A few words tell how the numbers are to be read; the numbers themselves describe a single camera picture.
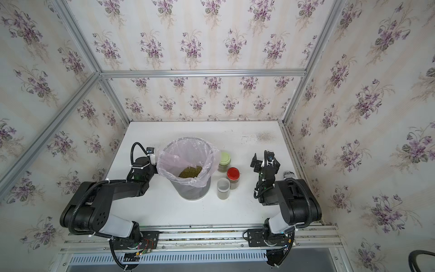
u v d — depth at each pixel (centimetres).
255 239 73
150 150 81
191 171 91
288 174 91
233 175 80
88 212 44
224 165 86
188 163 91
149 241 72
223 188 79
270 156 75
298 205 44
